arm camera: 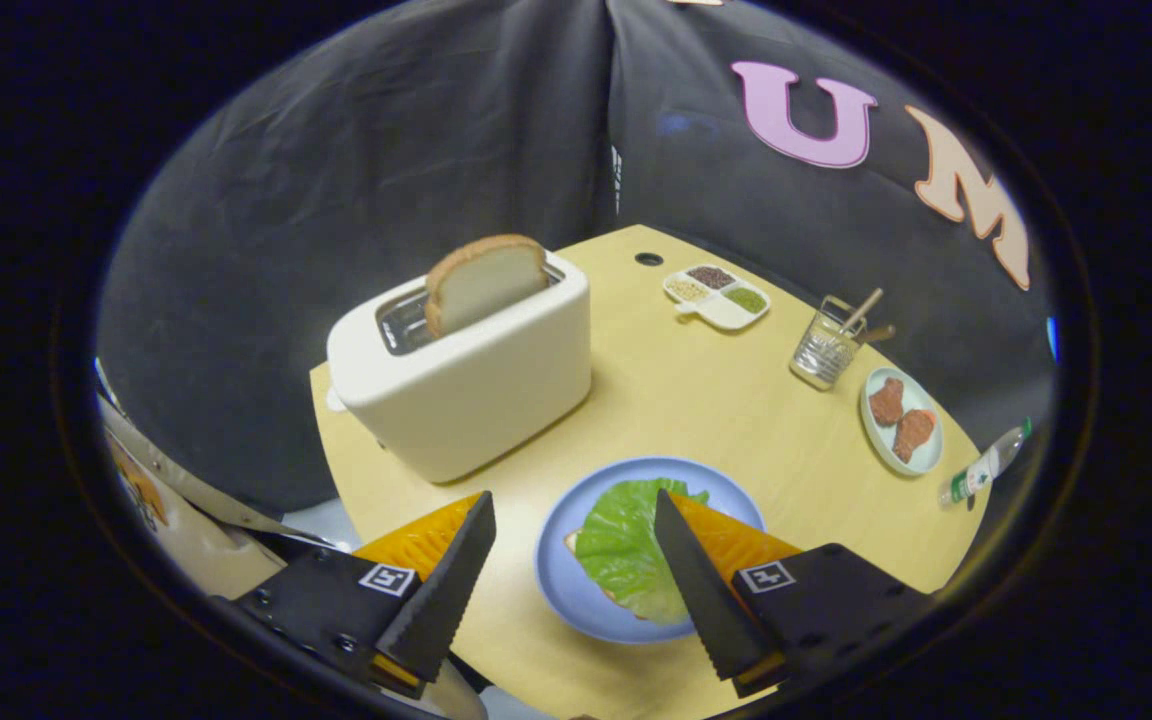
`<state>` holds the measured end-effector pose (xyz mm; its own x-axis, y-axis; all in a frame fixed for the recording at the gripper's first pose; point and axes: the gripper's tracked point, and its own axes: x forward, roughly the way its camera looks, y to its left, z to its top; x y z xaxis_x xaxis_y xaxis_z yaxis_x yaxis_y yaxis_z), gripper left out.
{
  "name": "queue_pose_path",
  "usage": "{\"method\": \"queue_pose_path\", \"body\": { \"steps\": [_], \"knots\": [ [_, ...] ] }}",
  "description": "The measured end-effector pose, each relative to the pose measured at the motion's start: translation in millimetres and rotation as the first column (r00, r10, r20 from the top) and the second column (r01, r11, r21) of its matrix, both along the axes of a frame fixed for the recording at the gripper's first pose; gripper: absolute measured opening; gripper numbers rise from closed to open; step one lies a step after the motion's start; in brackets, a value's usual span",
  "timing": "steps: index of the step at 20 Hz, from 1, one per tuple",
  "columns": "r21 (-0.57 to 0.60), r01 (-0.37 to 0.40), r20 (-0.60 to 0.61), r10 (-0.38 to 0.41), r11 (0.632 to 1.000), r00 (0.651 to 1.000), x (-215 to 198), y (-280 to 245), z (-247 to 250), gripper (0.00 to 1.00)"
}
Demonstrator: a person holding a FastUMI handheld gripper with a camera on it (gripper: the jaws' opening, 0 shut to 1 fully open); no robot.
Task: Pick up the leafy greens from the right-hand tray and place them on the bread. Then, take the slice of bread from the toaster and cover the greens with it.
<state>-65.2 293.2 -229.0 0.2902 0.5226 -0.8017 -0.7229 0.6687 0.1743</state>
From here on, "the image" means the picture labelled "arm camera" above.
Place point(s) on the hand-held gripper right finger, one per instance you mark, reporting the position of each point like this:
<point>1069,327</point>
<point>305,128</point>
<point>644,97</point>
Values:
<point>701,600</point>

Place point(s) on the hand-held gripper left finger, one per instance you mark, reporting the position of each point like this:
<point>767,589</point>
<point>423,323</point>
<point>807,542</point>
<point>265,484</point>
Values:
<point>441,600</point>

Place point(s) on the green lettuce leaf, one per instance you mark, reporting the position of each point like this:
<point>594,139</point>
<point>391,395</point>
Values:
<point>621,540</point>

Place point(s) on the toasted bread slice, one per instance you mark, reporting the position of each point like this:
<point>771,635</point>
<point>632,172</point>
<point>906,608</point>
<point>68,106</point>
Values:
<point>486,285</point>

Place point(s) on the blue plate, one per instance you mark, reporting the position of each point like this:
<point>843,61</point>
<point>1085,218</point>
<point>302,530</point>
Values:
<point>561,590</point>

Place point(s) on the bread slice under ham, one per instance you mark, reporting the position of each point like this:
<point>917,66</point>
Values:
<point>570,541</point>

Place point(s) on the white toaster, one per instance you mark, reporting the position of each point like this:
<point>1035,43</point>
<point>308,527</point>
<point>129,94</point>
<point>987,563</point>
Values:
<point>476,400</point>

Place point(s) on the brown meat patty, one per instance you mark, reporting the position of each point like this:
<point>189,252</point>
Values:
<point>914,435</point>
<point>886,402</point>

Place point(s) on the white divided condiment dish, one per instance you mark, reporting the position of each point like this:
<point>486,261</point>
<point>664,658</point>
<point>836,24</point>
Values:
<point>726,315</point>

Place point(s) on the pale green plate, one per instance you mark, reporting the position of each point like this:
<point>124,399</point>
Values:
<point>921,391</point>

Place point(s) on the clear plastic water bottle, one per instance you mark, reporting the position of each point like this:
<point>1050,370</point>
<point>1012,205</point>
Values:
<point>981,470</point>

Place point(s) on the black backdrop cloth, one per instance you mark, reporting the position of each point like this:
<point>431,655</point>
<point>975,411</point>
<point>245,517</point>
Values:
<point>336,200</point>

